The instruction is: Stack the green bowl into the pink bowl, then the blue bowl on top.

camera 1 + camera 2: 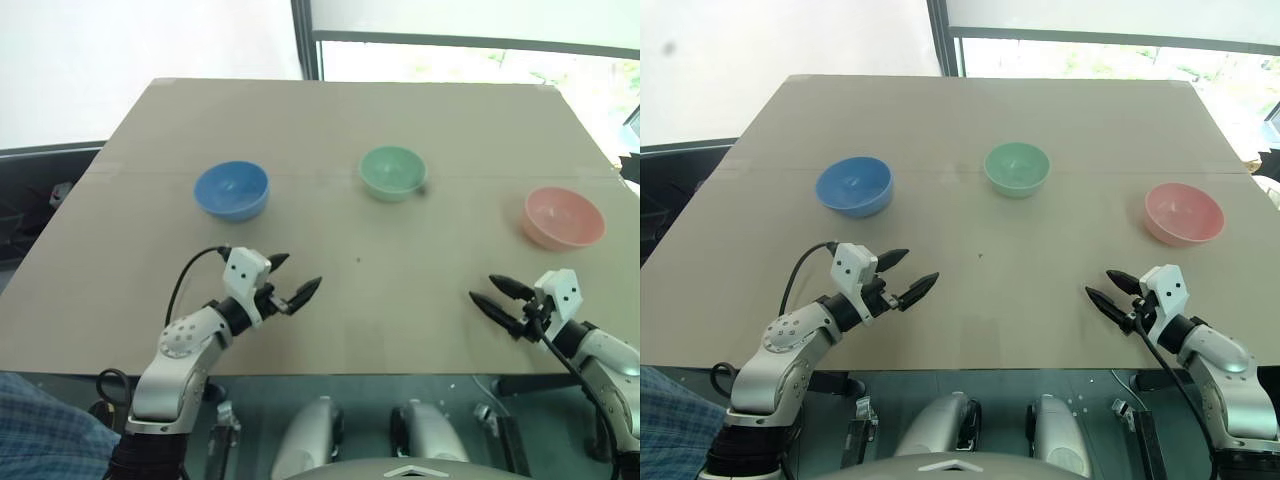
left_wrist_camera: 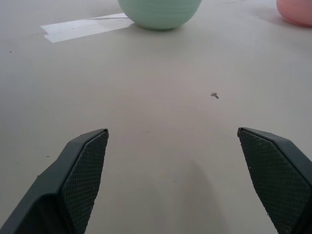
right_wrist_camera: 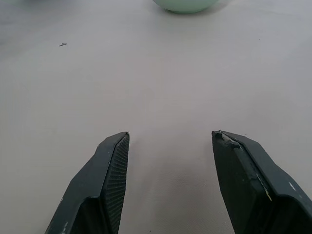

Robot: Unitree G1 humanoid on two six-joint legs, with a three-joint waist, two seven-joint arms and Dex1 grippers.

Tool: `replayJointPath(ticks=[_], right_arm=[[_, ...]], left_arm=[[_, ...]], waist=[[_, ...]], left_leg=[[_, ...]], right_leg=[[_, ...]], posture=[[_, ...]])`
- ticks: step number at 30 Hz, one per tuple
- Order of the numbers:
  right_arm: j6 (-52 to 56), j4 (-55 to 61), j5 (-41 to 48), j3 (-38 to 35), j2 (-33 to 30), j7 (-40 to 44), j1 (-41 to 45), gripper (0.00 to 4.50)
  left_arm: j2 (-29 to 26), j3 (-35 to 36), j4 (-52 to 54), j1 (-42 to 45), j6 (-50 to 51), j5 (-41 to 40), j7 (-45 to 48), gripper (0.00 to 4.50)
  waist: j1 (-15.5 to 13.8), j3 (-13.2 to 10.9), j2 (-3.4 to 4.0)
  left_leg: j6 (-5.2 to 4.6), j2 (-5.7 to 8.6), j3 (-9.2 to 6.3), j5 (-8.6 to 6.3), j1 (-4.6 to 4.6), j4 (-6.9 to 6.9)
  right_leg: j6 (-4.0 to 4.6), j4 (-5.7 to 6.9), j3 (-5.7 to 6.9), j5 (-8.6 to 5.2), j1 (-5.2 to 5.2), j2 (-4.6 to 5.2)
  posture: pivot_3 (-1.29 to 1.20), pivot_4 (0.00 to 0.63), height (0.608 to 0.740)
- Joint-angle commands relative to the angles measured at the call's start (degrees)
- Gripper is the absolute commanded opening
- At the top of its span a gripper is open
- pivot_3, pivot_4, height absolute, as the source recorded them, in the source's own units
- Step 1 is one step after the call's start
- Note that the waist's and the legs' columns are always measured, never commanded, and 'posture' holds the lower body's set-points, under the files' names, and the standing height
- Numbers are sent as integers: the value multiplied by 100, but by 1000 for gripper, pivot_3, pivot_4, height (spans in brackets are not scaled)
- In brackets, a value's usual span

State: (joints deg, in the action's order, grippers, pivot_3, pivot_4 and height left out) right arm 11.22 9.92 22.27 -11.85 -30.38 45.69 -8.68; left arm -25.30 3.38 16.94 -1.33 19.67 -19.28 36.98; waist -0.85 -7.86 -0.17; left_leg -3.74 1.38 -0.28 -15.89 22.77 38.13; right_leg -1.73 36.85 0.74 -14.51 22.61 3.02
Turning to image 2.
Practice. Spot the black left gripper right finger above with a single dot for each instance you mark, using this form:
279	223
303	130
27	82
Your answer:
280	175

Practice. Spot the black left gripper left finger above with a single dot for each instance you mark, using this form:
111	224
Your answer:
70	185

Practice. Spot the clear tape strip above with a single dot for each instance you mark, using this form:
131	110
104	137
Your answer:
85	28

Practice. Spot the red bowl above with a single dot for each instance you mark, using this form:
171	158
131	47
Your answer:
296	12

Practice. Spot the green bowl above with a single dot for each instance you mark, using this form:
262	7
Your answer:
159	13

